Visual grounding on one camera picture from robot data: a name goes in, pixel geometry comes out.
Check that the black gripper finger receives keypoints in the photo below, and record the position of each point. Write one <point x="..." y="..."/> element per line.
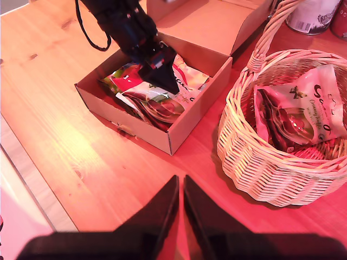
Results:
<point x="169" y="70"/>
<point x="154" y="75"/>
<point x="208" y="216"/>
<point x="157" y="216"/>

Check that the white Galaxy truffle egg bag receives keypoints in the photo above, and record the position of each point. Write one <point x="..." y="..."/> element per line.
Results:
<point x="303" y="108"/>
<point x="162" y="105"/>

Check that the white sheet with black lettering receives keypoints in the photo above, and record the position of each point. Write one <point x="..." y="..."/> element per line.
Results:
<point x="19" y="216"/>

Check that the brown cardboard box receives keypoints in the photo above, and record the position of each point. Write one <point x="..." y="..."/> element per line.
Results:
<point x="200" y="108"/>

